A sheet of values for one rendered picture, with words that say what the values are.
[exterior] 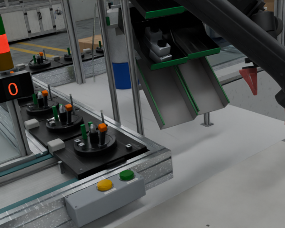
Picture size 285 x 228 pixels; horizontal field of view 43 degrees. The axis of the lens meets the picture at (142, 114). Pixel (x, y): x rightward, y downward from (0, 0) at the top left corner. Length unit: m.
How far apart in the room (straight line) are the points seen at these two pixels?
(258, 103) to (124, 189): 1.64
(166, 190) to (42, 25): 9.72
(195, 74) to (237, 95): 0.96
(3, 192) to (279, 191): 0.81
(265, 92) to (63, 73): 1.32
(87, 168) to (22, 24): 9.47
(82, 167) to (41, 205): 0.18
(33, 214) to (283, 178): 0.73
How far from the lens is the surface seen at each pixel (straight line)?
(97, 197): 0.97
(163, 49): 1.15
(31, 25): 10.54
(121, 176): 1.01
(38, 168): 1.25
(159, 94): 1.27
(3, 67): 1.13
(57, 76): 2.36
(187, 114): 1.26
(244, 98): 2.37
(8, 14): 10.30
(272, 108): 2.62
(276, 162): 1.27
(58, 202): 1.00
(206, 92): 1.35
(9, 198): 1.15
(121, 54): 2.04
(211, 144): 1.37
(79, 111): 1.53
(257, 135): 1.44
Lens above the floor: 1.49
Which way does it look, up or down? 22 degrees down
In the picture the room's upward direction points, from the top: 7 degrees counter-clockwise
